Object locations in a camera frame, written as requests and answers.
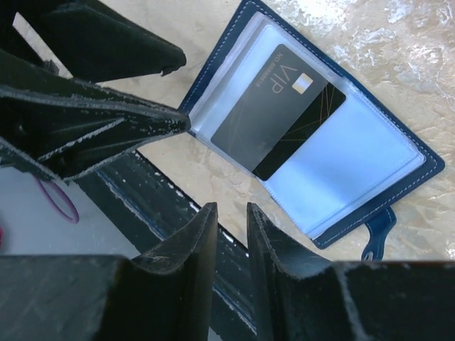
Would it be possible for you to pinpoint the blue card holder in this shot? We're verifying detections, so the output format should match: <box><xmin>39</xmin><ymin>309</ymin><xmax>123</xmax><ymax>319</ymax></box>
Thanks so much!
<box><xmin>180</xmin><ymin>1</ymin><xmax>444</xmax><ymax>261</ymax></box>

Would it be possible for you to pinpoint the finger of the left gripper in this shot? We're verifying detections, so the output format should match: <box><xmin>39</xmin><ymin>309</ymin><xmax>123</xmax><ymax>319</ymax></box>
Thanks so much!
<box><xmin>1</xmin><ymin>51</ymin><xmax>191</xmax><ymax>180</ymax></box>
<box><xmin>1</xmin><ymin>0</ymin><xmax>186</xmax><ymax>82</ymax></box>

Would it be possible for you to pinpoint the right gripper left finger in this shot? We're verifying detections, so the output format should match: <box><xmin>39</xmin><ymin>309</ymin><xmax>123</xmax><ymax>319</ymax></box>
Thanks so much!
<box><xmin>1</xmin><ymin>202</ymin><xmax>218</xmax><ymax>340</ymax></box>

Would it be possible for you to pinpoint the black VIP credit card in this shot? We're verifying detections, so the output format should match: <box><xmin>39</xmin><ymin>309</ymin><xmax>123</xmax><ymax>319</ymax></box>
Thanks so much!
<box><xmin>211</xmin><ymin>44</ymin><xmax>346</xmax><ymax>180</ymax></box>

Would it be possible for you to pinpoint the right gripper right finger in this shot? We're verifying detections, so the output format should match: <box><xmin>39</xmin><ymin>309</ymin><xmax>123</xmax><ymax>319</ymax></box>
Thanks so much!
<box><xmin>247</xmin><ymin>203</ymin><xmax>454</xmax><ymax>340</ymax></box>

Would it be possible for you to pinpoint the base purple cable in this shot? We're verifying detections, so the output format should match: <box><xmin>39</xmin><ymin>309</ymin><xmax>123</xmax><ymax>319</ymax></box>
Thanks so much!
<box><xmin>33</xmin><ymin>177</ymin><xmax>80</xmax><ymax>224</ymax></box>

